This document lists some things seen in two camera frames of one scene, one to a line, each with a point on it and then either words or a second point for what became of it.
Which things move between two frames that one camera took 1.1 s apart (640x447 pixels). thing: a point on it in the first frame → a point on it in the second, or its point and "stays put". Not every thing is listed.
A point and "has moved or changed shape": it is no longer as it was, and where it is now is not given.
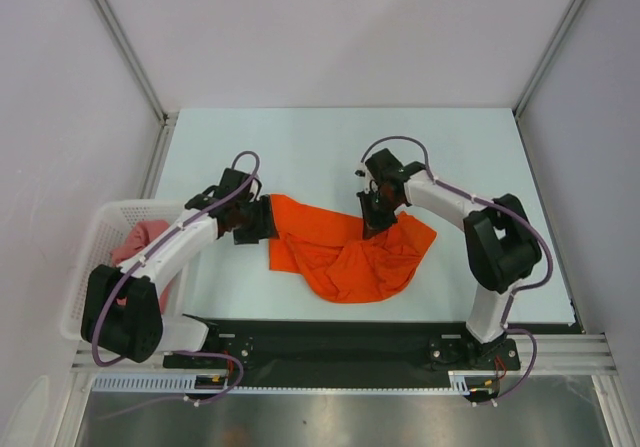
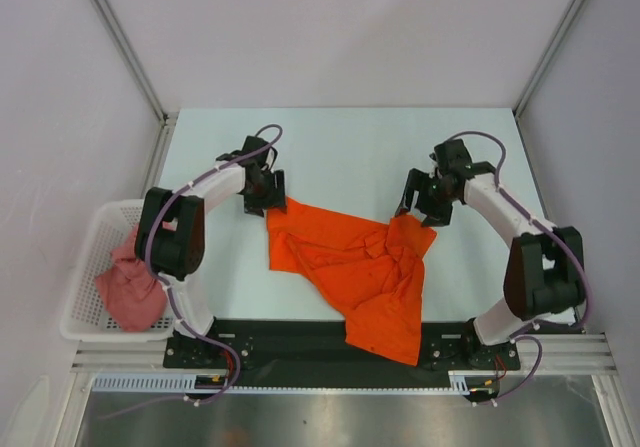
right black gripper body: x=374 y=190 → x=433 y=192
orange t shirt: x=330 y=251 has moved or changed shape
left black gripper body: x=241 y=206 → x=264 y=187
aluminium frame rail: x=577 y=354 stays put
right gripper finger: x=378 y=212 → x=413 y=187
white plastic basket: x=97 y=248 stays put
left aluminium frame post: x=126 y=46 stays put
